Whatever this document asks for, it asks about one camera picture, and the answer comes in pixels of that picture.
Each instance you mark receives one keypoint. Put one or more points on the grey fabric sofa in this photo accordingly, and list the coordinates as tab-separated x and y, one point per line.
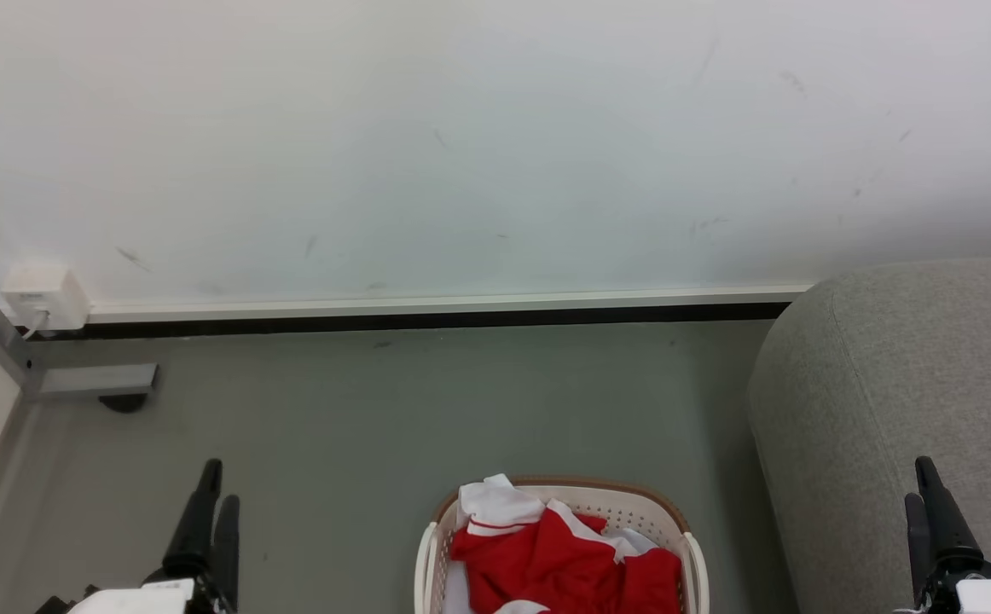
888	392

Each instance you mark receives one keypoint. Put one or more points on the red and white garment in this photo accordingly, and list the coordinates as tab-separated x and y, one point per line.
547	554

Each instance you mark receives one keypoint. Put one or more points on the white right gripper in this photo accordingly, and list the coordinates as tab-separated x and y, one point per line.
973	593

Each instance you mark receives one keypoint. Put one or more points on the cream plastic laundry basket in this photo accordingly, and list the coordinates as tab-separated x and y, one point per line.
632	512

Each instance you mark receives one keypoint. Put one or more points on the black caster wheel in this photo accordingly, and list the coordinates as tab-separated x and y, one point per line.
123	402

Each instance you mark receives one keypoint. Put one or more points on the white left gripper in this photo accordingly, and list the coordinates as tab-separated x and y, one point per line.
137	597

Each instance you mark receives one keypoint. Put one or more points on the white wall socket box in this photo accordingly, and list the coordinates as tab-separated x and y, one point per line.
43	294

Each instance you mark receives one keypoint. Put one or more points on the white and black baseboard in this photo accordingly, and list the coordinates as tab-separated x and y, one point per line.
427	309

